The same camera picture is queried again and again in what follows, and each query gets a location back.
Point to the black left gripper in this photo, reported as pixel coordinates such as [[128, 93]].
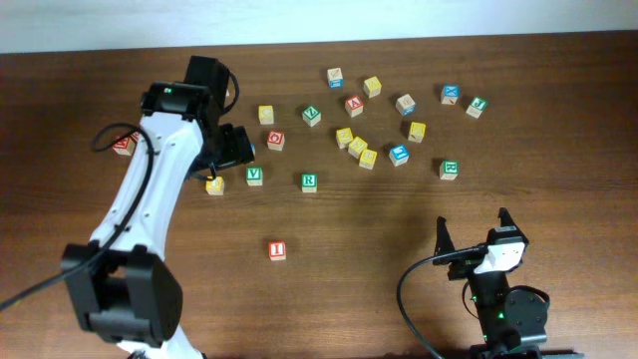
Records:
[[237, 148]]

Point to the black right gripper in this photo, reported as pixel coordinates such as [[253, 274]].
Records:
[[463, 264]]

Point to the yellow C block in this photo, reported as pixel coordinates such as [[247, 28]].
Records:
[[266, 115]]

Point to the green r block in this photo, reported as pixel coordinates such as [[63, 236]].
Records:
[[309, 182], [449, 170]]

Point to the red letter I block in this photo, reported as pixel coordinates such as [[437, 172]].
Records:
[[277, 250]]

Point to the red A block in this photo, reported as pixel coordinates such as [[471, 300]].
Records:
[[354, 106]]

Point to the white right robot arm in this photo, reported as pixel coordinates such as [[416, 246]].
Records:
[[512, 318]]

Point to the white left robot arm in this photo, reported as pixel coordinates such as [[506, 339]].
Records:
[[118, 282]]

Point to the green V block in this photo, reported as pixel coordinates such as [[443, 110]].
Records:
[[254, 176]]

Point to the red O block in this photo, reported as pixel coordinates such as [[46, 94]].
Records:
[[276, 140]]

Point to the yellow O block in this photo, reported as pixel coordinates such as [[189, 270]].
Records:
[[215, 186]]

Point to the green Z block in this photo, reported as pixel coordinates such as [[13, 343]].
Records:
[[311, 116]]

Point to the red M block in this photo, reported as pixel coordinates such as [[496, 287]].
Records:
[[125, 147]]

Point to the blue I block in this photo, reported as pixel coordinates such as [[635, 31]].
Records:
[[399, 155]]

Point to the yellow block cluster left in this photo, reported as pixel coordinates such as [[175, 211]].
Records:
[[344, 137]]

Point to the yellow block cluster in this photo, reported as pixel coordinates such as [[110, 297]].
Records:
[[367, 159], [356, 147], [344, 137]]

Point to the yellow block right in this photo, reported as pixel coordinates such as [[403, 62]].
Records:
[[416, 132]]

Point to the blue side block top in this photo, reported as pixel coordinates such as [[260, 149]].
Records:
[[335, 78]]

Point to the yellow block cluster middle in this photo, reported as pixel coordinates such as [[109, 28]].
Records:
[[356, 147]]

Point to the green J block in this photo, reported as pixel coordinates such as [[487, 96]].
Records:
[[476, 107]]

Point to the yellow block cluster bottom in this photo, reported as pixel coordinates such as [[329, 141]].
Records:
[[367, 159]]

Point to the blue X block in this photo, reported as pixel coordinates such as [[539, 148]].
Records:
[[450, 94]]

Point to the blue D side block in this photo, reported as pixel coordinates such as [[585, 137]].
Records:
[[405, 105]]

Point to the yellow block top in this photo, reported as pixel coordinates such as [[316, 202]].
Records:
[[372, 87]]

